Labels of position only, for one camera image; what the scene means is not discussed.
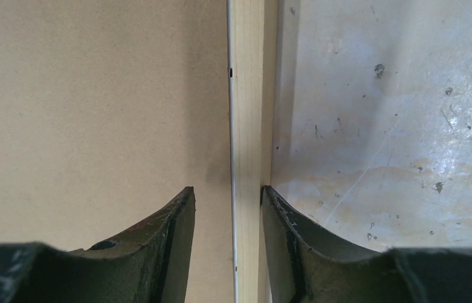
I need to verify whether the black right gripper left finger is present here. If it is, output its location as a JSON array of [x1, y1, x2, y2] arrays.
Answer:
[[0, 187, 195, 302]]

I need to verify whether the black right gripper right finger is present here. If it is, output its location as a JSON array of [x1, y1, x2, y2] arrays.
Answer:
[[261, 186, 472, 302]]

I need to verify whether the brown cardboard backing board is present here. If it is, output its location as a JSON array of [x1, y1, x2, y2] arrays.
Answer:
[[0, 1, 234, 302]]

